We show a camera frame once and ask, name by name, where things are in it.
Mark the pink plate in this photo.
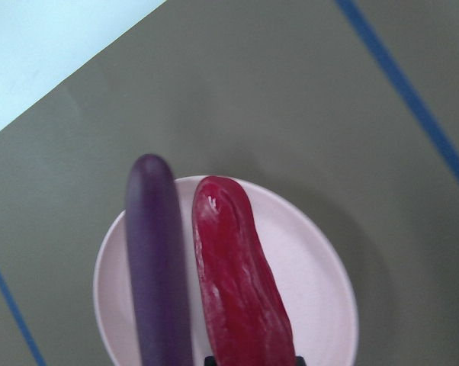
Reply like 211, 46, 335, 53
93, 181, 359, 365

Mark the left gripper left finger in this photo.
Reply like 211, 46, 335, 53
204, 356, 217, 366

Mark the purple eggplant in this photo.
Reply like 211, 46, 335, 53
125, 154, 193, 365

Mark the red chili pepper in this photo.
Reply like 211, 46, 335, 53
191, 176, 296, 365

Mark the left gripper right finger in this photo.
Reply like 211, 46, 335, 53
295, 356, 306, 366

